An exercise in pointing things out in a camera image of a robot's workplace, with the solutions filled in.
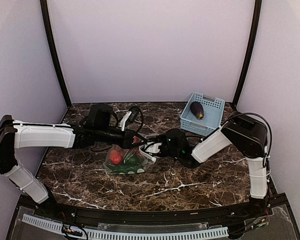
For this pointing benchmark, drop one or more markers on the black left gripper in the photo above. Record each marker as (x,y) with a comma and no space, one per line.
(127,141)

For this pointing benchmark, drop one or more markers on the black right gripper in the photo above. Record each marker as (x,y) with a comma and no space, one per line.
(157,139)

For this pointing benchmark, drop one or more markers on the clear zip top bag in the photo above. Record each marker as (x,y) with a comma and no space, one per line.
(126,153)

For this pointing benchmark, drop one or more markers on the purple fake eggplant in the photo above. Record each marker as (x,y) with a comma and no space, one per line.
(197,110)

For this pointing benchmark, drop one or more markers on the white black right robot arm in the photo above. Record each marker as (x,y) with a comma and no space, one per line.
(249,132)

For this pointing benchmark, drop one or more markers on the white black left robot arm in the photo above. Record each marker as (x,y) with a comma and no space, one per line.
(101,125)

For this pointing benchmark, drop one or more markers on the red fake tomato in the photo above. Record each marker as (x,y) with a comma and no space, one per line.
(115,157)

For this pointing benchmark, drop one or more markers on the green fake vegetable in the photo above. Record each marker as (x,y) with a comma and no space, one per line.
(132,165)

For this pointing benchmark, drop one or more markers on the light blue perforated basket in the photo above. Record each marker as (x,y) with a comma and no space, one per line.
(213,114)

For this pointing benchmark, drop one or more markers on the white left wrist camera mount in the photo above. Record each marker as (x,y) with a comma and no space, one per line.
(124,121)

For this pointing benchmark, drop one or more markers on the black front mounting rail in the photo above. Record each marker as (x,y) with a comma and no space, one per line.
(218,215)

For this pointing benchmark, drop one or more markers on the white slotted cable duct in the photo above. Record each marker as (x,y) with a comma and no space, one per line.
(104,231)

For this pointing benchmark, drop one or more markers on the black corner frame post left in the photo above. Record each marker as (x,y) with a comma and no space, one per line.
(53,52)

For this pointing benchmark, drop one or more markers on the black corner frame post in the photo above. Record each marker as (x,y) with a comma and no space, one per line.
(248,53)
(53,52)

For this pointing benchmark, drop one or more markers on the black corner frame post right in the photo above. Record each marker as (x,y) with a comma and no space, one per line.
(248,53)

